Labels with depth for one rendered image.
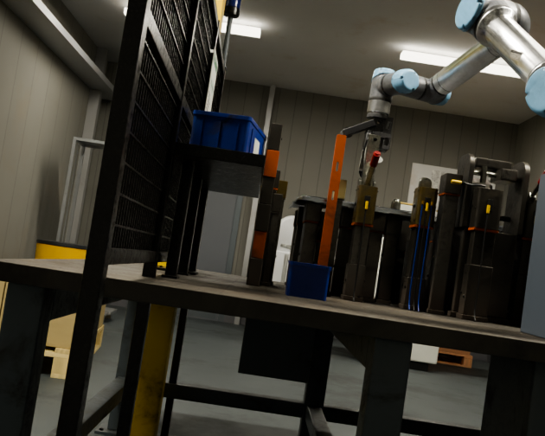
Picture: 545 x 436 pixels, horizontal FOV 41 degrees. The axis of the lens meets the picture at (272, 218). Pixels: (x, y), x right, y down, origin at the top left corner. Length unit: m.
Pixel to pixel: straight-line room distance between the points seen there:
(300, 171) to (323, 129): 0.58
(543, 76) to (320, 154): 6.88
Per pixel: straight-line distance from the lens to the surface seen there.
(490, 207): 2.15
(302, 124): 8.61
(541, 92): 1.79
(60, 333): 4.06
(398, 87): 2.34
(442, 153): 8.81
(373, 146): 2.25
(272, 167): 2.20
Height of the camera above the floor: 0.78
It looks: 3 degrees up
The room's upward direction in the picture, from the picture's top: 9 degrees clockwise
